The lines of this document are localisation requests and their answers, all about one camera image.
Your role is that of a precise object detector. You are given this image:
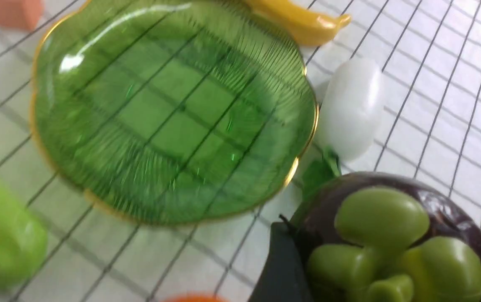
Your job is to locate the yellow toy banana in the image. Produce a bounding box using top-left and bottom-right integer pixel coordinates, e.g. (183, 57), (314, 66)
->
(244, 0), (352, 47)

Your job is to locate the orange foam cube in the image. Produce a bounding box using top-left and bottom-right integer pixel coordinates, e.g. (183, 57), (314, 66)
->
(0, 0), (44, 32)

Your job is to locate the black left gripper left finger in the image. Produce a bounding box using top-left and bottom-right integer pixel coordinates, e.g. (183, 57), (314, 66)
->
(248, 215), (315, 302)

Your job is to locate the white toy radish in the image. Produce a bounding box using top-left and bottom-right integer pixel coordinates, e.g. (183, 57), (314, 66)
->
(302, 57), (386, 201)

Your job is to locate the green glass leaf plate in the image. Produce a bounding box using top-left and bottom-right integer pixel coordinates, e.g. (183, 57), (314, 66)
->
(31, 0), (319, 225)

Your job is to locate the orange toy persimmon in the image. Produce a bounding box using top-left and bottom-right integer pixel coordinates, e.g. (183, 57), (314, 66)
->
(161, 293), (227, 302)

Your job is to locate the white grid tablecloth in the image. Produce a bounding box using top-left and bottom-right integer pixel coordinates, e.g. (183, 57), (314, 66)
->
(0, 0), (481, 302)

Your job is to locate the purple toy mangosteen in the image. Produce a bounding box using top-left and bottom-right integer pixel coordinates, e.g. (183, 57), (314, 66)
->
(291, 172), (481, 302)

